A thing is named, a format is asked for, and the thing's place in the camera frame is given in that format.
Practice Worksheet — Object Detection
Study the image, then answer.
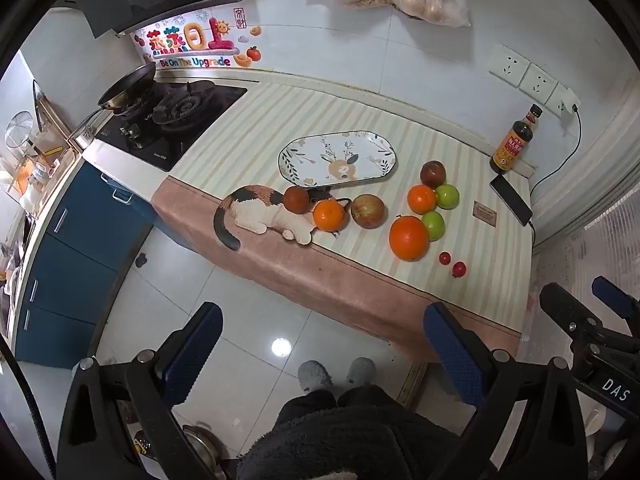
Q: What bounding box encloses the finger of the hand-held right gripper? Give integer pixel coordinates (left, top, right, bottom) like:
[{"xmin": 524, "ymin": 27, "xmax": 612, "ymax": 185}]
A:
[
  {"xmin": 591, "ymin": 276, "xmax": 640, "ymax": 321},
  {"xmin": 539, "ymin": 282, "xmax": 640, "ymax": 353}
]

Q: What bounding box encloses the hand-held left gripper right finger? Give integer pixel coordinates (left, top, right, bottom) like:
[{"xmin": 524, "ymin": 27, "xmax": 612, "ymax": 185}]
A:
[{"xmin": 423, "ymin": 302, "xmax": 596, "ymax": 480}]

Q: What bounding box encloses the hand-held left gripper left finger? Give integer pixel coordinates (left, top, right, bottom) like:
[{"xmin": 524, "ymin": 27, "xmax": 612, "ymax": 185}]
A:
[{"xmin": 57, "ymin": 301, "xmax": 224, "ymax": 480}]

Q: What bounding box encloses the large orange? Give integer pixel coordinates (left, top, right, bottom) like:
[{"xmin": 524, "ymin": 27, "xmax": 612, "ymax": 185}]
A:
[{"xmin": 389, "ymin": 215, "xmax": 430, "ymax": 261}]

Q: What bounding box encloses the medium orange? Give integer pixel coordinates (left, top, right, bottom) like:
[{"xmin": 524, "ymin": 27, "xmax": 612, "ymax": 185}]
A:
[{"xmin": 407, "ymin": 185, "xmax": 438, "ymax": 215}]

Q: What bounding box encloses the red and green apple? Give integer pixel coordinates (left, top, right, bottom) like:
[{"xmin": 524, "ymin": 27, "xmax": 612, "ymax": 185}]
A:
[{"xmin": 351, "ymin": 194, "xmax": 387, "ymax": 229}]

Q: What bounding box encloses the dark red apple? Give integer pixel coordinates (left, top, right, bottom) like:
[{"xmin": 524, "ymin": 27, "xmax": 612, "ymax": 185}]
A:
[{"xmin": 284, "ymin": 186, "xmax": 312, "ymax": 214}]

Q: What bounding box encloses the small orange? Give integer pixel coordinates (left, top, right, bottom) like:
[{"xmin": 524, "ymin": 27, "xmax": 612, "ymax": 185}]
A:
[{"xmin": 313, "ymin": 199, "xmax": 348, "ymax": 232}]

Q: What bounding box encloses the oval floral ceramic plate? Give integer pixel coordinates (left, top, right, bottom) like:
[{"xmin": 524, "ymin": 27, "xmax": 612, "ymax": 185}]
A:
[{"xmin": 278, "ymin": 130, "xmax": 399, "ymax": 184}]

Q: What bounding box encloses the frosted patterned sliding door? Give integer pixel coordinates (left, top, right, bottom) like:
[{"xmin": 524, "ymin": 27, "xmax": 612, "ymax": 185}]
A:
[{"xmin": 530, "ymin": 200, "xmax": 640, "ymax": 321}]

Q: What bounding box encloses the grey slipper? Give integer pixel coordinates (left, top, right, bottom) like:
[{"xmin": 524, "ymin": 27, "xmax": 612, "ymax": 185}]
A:
[
  {"xmin": 298, "ymin": 360, "xmax": 333, "ymax": 393},
  {"xmin": 346, "ymin": 357, "xmax": 377, "ymax": 387}
]

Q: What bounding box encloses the steel pot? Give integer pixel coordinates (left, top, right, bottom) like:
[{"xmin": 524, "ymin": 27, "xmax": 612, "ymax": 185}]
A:
[{"xmin": 182, "ymin": 424, "xmax": 226, "ymax": 480}]

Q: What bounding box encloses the black smartphone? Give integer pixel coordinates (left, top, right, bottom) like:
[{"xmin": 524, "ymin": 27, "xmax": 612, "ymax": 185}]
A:
[{"xmin": 489, "ymin": 174, "xmax": 534, "ymax": 227}]

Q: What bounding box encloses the striped mat with cat print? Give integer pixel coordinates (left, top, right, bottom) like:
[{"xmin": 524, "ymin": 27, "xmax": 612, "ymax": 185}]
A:
[{"xmin": 151, "ymin": 80, "xmax": 535, "ymax": 366}]

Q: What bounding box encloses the person's black fleece clothing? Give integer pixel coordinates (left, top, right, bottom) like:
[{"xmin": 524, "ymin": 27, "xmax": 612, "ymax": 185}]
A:
[{"xmin": 237, "ymin": 384, "xmax": 471, "ymax": 480}]

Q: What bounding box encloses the blue kitchen cabinet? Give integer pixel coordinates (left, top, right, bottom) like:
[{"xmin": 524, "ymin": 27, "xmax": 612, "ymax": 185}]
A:
[{"xmin": 14, "ymin": 162, "xmax": 161, "ymax": 371}]

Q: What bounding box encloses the dark soy sauce bottle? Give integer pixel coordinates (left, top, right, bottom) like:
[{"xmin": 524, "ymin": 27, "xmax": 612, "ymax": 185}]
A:
[{"xmin": 489, "ymin": 104, "xmax": 544, "ymax": 174}]

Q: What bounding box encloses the black gas stove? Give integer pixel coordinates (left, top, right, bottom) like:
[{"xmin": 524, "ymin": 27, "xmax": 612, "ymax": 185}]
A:
[{"xmin": 95, "ymin": 80, "xmax": 248, "ymax": 172}]

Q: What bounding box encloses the black frying pan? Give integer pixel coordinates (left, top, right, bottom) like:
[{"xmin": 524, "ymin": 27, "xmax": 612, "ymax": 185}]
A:
[{"xmin": 67, "ymin": 62, "xmax": 157, "ymax": 138}]

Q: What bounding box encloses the black charging cable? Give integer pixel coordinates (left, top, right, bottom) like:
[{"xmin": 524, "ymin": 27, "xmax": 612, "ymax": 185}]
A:
[{"xmin": 525, "ymin": 104, "xmax": 584, "ymax": 246}]

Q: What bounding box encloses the white wall socket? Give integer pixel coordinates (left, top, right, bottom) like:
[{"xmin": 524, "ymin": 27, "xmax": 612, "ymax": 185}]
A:
[
  {"xmin": 518, "ymin": 63, "xmax": 557, "ymax": 101},
  {"xmin": 545, "ymin": 86, "xmax": 581, "ymax": 116},
  {"xmin": 487, "ymin": 43, "xmax": 531, "ymax": 86}
]

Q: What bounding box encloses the colourful wall sticker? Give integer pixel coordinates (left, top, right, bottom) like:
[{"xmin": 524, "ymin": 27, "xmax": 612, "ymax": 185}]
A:
[{"xmin": 131, "ymin": 7, "xmax": 263, "ymax": 69}]

